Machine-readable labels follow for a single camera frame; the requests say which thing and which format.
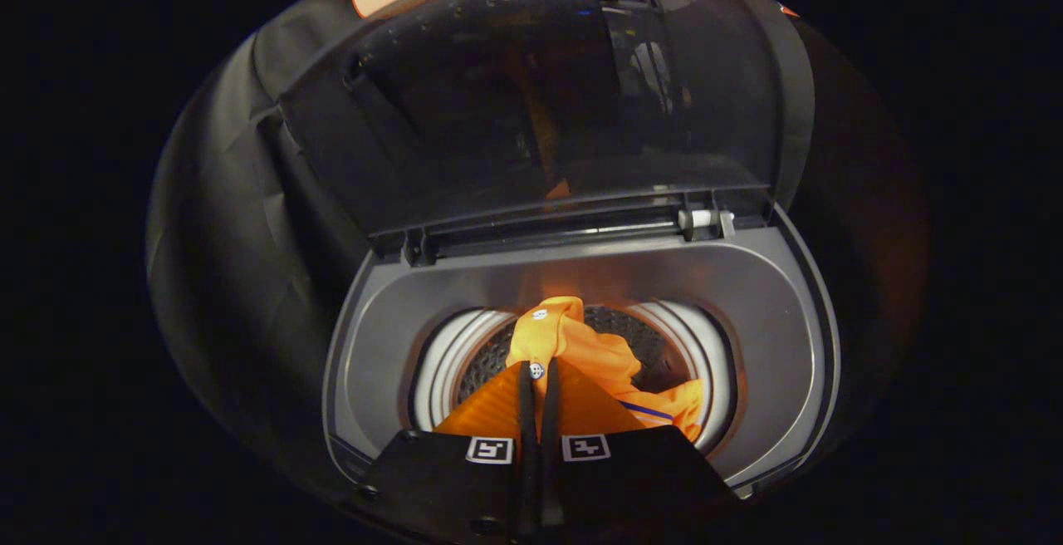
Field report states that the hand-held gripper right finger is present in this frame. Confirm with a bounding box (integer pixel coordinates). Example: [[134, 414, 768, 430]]
[[538, 357, 742, 533]]

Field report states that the yellow polo shirt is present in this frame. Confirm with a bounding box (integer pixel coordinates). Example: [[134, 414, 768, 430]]
[[505, 296, 706, 444]]

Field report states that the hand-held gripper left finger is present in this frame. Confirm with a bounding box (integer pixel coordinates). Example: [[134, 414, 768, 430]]
[[355, 360, 542, 543]]

